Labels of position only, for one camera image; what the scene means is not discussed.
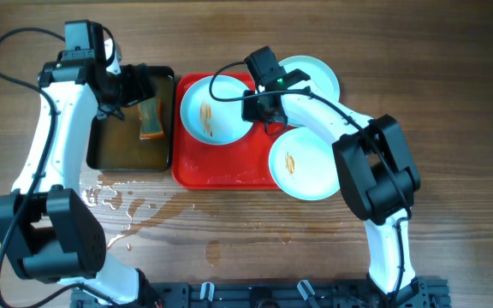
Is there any black water tray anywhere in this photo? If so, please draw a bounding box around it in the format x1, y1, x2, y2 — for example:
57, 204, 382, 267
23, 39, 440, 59
86, 66, 175, 171

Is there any light blue plate top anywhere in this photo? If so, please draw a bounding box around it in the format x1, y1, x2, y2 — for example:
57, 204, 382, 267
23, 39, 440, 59
279, 55, 341, 103

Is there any light blue plate bottom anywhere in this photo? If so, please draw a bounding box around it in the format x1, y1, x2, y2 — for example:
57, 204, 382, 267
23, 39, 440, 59
268, 127, 340, 201

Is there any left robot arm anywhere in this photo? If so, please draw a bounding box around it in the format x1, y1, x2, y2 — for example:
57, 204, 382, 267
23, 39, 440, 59
0, 20, 160, 307

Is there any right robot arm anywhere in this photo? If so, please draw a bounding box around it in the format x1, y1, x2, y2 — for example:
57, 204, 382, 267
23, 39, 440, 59
242, 46, 420, 306

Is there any green orange sponge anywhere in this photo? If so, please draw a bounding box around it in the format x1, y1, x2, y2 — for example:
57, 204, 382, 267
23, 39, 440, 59
138, 98, 164, 139

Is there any light blue plate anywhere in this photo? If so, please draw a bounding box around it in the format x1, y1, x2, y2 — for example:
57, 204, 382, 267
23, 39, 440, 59
180, 76, 252, 145
268, 127, 340, 201
279, 55, 341, 103

